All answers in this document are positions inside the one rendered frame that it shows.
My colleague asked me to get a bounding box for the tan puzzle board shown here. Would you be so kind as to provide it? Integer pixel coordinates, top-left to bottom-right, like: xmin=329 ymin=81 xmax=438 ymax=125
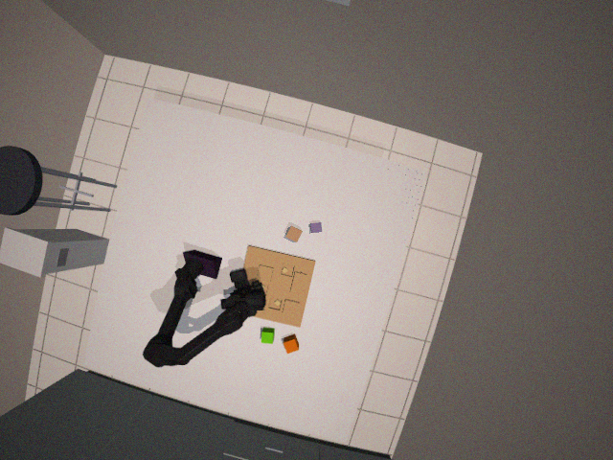
xmin=244 ymin=245 xmax=316 ymax=328

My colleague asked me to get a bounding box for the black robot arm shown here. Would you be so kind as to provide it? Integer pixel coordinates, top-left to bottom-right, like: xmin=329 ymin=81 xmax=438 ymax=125
xmin=143 ymin=258 xmax=265 ymax=367

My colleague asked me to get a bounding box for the orange block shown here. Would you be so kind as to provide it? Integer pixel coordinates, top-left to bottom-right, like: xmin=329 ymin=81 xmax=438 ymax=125
xmin=283 ymin=334 xmax=299 ymax=354

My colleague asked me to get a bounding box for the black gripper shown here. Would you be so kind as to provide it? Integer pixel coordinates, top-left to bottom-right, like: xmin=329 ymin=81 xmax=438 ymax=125
xmin=230 ymin=269 xmax=257 ymax=318

